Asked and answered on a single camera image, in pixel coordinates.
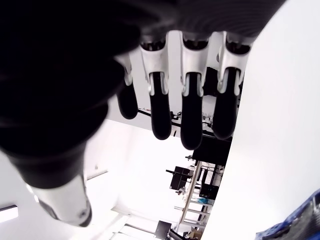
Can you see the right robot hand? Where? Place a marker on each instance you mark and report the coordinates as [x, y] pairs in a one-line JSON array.
[[62, 75]]

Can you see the blue Oreo packet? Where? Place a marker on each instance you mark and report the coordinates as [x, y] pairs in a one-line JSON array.
[[297, 220]]

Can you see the black equipment box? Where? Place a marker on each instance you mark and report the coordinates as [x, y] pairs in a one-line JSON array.
[[178, 177]]

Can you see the aluminium frame rack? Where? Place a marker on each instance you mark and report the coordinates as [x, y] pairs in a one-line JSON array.
[[191, 192]]

